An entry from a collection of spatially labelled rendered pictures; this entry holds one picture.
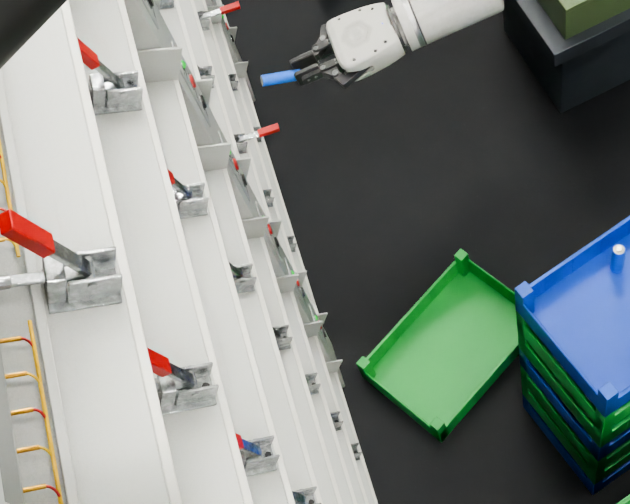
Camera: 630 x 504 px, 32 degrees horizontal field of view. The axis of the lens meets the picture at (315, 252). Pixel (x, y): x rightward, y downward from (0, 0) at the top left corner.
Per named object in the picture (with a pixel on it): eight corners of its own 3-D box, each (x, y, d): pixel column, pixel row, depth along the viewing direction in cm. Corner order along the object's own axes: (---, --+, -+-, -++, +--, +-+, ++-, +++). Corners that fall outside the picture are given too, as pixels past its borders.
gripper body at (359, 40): (387, -14, 167) (320, 16, 168) (407, 36, 162) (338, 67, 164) (399, 14, 173) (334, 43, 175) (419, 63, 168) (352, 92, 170)
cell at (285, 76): (261, 74, 169) (301, 67, 170) (259, 76, 171) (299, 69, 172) (263, 85, 169) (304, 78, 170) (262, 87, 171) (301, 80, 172)
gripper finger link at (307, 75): (332, 55, 168) (292, 72, 169) (338, 70, 166) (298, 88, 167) (338, 65, 170) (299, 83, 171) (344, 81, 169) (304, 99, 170)
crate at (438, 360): (463, 264, 215) (460, 247, 208) (545, 324, 206) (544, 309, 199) (361, 376, 209) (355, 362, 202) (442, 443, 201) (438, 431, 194)
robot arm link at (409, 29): (400, -19, 166) (382, -11, 166) (418, 24, 162) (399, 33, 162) (413, 12, 173) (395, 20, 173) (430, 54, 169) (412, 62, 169)
